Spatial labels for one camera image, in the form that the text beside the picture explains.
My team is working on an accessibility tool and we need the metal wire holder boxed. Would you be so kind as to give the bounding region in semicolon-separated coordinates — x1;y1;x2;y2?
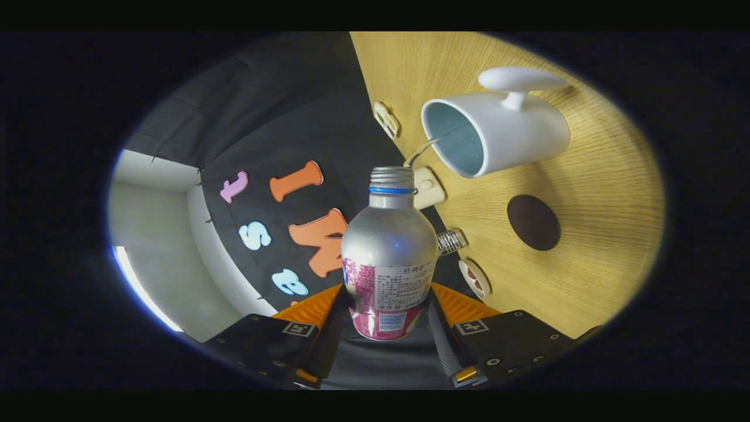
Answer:
437;229;469;256

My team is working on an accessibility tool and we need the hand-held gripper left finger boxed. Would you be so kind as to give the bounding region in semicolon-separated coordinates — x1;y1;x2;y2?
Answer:
202;283;350;389

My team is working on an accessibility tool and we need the white sectioned dish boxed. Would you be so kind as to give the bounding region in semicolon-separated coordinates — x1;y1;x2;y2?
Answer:
373;101;400;139

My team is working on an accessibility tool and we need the silver bottle with red label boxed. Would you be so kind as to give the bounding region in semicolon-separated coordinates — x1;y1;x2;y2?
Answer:
341;166;439;341

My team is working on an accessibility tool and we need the thin juice stream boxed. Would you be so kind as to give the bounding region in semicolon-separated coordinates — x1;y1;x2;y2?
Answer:
403;137;441;168

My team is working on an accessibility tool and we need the wooden table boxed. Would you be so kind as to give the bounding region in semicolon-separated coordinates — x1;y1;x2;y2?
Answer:
350;32;666;341

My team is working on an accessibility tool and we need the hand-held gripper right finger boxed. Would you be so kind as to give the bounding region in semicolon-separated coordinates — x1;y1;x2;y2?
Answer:
423;283;579;387

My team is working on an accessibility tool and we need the white cup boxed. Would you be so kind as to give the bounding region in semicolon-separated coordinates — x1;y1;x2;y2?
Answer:
421;66;571;179

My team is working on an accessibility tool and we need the ceiling light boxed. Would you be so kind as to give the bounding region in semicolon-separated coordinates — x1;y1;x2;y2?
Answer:
111;246;183;333

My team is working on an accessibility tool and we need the white toaster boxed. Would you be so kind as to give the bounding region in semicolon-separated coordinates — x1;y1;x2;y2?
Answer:
412;167;446;210

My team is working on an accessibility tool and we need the white round plate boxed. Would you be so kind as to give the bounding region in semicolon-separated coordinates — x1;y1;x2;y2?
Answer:
458;260;492;300

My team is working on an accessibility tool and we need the dark brown round coaster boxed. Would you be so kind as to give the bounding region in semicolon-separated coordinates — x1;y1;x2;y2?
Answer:
507;195;561;251

